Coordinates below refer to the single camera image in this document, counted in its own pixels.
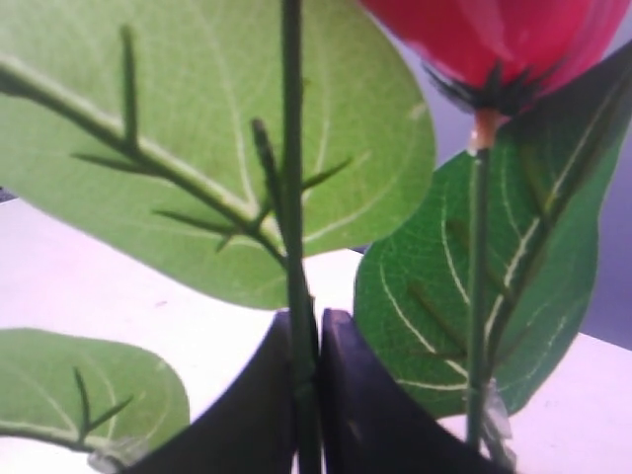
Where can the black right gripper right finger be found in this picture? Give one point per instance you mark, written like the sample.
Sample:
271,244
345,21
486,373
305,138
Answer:
370,424

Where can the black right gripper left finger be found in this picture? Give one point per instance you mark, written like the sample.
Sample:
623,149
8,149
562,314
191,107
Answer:
249,429

